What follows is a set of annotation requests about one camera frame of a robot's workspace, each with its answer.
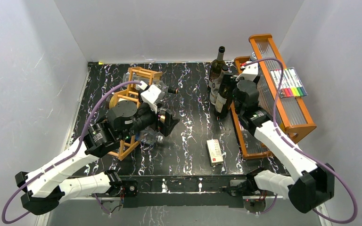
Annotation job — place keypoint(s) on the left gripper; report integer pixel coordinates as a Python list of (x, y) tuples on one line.
[(164, 127)]

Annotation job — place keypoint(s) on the dark green black-cap wine bottle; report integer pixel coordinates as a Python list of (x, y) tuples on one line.
[(224, 96)]

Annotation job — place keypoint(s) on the dark green silver-cap wine bottle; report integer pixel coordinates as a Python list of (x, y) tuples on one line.
[(216, 67)]

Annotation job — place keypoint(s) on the clear labelled liquor bottle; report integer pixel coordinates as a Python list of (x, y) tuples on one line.
[(215, 80)]

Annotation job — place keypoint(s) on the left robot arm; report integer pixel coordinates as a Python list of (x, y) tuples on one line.
[(53, 184)]

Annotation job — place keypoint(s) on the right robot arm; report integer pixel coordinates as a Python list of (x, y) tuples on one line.
[(277, 140)]

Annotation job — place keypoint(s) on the clear square blue-label bottle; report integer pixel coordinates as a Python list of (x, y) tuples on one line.
[(150, 137)]

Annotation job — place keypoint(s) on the brown gold-cap wine bottle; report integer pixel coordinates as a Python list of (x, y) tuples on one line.
[(112, 100)]

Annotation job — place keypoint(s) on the wooden wine rack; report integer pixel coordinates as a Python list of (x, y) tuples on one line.
[(131, 99)]

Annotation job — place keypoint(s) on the clear black-cap bottle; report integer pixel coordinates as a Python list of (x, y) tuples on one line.
[(157, 81)]

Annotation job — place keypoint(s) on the blue-label can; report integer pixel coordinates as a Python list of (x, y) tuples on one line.
[(253, 57)]

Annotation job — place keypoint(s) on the coloured marker pack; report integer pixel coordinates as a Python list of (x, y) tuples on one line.
[(291, 84)]

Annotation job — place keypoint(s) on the white rectangular box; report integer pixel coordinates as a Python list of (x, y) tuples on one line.
[(214, 151)]

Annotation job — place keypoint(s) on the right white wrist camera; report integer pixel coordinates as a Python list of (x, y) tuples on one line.
[(249, 72)]

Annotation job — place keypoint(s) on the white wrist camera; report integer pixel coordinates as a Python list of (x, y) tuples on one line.
[(249, 72), (150, 94)]

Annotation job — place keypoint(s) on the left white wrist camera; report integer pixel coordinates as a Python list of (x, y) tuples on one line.
[(150, 94)]

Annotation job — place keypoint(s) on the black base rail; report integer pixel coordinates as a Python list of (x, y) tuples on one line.
[(195, 190)]

